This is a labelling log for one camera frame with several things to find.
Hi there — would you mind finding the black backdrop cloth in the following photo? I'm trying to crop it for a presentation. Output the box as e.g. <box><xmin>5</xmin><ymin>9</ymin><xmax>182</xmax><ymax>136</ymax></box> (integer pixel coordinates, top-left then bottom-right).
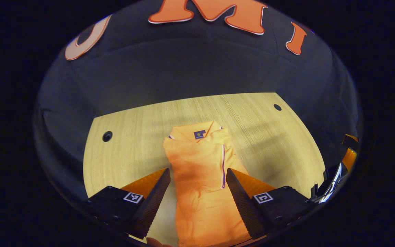
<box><xmin>33</xmin><ymin>0</ymin><xmax>362</xmax><ymax>210</ymax></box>

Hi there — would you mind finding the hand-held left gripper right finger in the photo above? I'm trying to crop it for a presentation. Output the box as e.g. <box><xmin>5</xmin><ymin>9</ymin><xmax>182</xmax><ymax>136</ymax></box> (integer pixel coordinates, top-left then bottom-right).
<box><xmin>226</xmin><ymin>168</ymin><xmax>316</xmax><ymax>240</ymax></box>

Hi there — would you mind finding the orange polo T-shirt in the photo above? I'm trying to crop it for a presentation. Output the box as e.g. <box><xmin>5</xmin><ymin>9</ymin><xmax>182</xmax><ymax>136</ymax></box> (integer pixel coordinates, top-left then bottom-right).
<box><xmin>163</xmin><ymin>120</ymin><xmax>253</xmax><ymax>247</ymax></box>

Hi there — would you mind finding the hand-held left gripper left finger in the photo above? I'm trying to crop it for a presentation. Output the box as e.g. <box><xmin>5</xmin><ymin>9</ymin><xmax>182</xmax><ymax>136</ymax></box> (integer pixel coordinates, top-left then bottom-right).
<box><xmin>87</xmin><ymin>168</ymin><xmax>171</xmax><ymax>240</ymax></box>

